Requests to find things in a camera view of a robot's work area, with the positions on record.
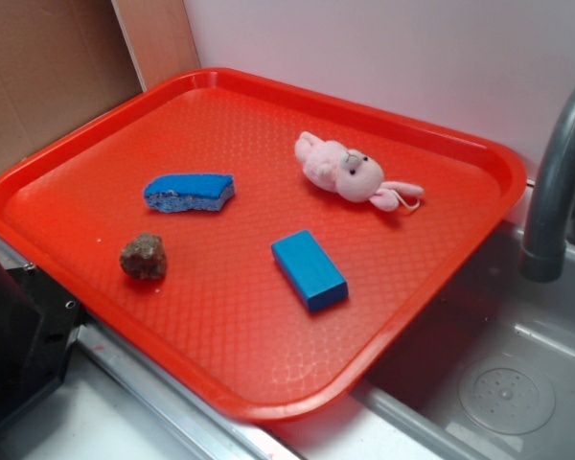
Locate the pink plush bunny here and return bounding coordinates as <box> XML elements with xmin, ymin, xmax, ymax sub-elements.
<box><xmin>294</xmin><ymin>131</ymin><xmax>424</xmax><ymax>212</ymax></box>

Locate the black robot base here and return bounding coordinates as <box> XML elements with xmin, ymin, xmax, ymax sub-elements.
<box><xmin>0</xmin><ymin>264</ymin><xmax>81</xmax><ymax>430</ymax></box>

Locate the red plastic tray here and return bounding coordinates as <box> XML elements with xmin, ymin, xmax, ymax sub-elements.
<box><xmin>0</xmin><ymin>69</ymin><xmax>526</xmax><ymax>422</ymax></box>

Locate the blue rectangular block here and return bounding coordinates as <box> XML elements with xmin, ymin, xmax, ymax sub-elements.
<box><xmin>270</xmin><ymin>230</ymin><xmax>349</xmax><ymax>313</ymax></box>

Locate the blue sponge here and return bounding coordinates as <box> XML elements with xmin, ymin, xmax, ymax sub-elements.
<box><xmin>143</xmin><ymin>172</ymin><xmax>236</xmax><ymax>213</ymax></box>

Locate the brown rock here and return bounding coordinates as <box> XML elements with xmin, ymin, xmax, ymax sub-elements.
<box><xmin>119</xmin><ymin>232</ymin><xmax>167</xmax><ymax>281</ymax></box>

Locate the grey plastic sink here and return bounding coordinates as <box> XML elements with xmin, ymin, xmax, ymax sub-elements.
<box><xmin>269</xmin><ymin>199</ymin><xmax>575</xmax><ymax>459</ymax></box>

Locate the grey faucet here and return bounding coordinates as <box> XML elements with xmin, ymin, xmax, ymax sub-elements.
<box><xmin>519</xmin><ymin>89</ymin><xmax>575</xmax><ymax>283</ymax></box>

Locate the brown cardboard panel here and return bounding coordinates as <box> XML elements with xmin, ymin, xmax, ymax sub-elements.
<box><xmin>0</xmin><ymin>1</ymin><xmax>199</xmax><ymax>173</ymax></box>

